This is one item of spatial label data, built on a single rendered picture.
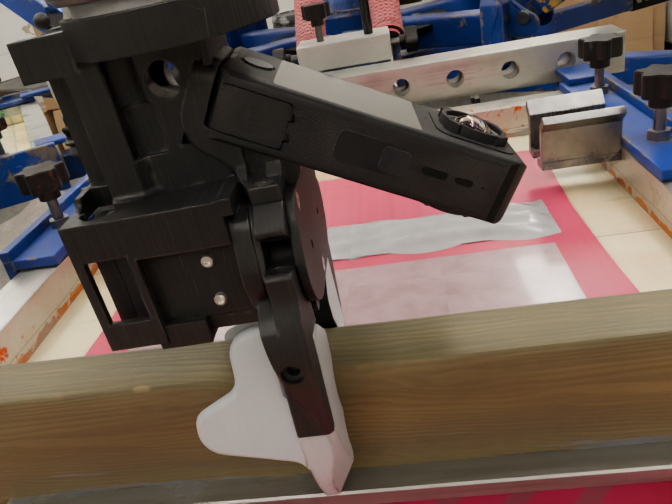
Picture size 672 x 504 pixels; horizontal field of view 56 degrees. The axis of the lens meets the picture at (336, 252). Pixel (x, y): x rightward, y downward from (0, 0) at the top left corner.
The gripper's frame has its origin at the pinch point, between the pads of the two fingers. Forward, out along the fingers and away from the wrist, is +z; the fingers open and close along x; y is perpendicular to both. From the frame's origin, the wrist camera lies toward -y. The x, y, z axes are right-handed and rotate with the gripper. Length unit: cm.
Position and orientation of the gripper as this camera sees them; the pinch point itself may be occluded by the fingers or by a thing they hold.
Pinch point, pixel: (345, 430)
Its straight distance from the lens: 30.9
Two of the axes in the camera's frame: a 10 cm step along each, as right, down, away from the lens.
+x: -0.4, 4.7, -8.8
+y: -9.8, 1.6, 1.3
